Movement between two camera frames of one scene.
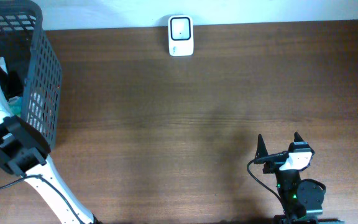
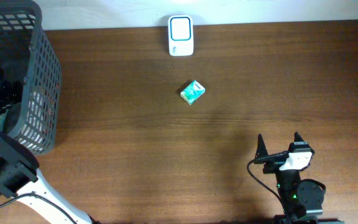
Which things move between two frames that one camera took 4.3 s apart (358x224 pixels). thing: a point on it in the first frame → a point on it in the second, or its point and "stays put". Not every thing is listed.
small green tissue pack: [15, 105] → [192, 92]
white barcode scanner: [181, 35] stays put
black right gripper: [272, 158] stays put
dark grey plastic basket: [11, 30] stays put
